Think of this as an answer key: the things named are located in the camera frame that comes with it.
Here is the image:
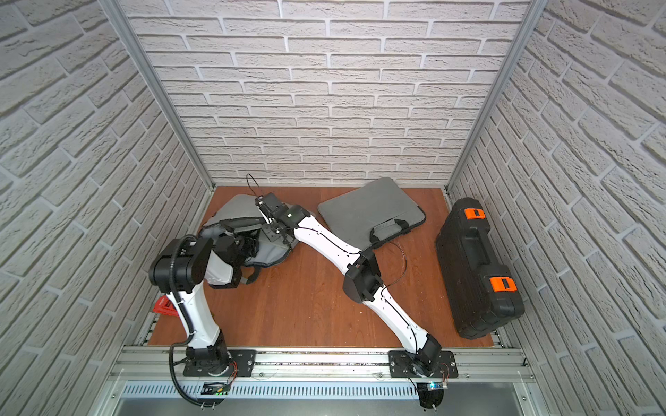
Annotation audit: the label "left green circuit board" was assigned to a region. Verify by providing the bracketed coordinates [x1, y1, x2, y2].
[200, 382, 232, 396]

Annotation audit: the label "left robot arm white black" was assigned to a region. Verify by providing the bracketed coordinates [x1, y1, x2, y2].
[148, 234, 258, 377]

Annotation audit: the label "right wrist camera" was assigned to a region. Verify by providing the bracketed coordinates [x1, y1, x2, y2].
[255, 192, 289, 222]

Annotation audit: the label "aluminium front rail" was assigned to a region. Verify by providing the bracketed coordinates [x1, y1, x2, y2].
[109, 347, 536, 383]

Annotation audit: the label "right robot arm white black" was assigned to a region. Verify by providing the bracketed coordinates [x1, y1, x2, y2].
[256, 197, 442, 377]

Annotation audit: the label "red handled pliers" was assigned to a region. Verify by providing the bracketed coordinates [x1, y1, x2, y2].
[152, 296, 179, 317]

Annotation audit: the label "right green circuit board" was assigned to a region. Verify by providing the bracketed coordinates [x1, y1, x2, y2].
[424, 381, 447, 391]

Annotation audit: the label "green circuit board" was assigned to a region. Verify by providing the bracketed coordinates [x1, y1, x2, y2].
[200, 382, 232, 396]
[424, 381, 447, 391]

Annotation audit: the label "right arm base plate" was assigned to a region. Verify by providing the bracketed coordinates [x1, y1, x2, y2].
[388, 350, 459, 381]

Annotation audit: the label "black tool case orange latches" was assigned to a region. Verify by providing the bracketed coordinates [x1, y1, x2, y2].
[435, 197, 525, 340]

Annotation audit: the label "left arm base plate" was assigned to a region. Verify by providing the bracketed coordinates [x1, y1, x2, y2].
[183, 348, 258, 378]

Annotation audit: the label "black corrugated cable left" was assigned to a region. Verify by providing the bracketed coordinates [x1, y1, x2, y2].
[167, 290, 220, 408]

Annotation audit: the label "grey laptop bag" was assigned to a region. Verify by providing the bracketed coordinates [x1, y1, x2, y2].
[317, 177, 427, 249]
[199, 194, 298, 289]

